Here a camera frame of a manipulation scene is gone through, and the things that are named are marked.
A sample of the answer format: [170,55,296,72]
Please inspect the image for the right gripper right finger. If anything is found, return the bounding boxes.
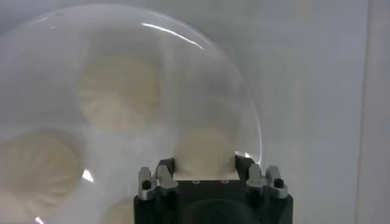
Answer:
[234,154,289,200]

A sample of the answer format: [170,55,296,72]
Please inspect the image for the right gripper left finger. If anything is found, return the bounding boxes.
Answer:
[137,157,180,201]

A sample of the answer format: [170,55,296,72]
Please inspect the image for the white steamed baozi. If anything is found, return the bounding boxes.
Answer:
[102,197,137,224]
[0,130,83,215]
[77,56,161,133]
[173,126,240,181]

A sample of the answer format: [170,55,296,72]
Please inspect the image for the white round plate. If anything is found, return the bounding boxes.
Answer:
[0,2,263,224]

